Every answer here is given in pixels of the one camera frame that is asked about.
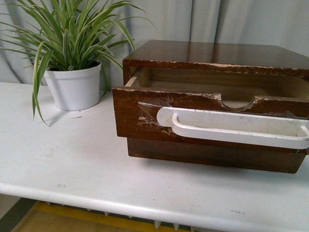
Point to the green striped spider plant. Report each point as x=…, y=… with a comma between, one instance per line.
x=70, y=35

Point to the wooden drawer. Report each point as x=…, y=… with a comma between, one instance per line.
x=146, y=90
x=273, y=161

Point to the brown wooden drawer cabinet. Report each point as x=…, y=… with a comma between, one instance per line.
x=219, y=57

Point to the white plant pot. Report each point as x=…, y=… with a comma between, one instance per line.
x=75, y=90

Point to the white drawer handle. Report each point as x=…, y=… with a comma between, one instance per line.
x=236, y=128

